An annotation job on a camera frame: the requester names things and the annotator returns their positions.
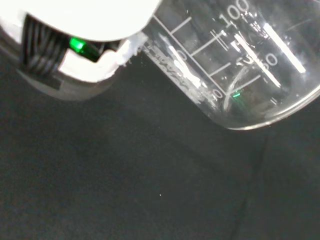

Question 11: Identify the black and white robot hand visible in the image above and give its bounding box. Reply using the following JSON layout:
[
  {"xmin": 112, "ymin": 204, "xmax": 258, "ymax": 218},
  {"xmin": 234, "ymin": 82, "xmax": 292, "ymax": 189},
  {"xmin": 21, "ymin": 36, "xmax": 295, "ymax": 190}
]
[{"xmin": 0, "ymin": 0, "xmax": 163, "ymax": 101}]

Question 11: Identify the black bench cloth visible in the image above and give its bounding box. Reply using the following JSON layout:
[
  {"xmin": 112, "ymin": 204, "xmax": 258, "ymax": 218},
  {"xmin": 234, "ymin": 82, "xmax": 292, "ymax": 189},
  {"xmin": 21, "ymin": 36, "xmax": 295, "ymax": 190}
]
[{"xmin": 0, "ymin": 42, "xmax": 320, "ymax": 240}]

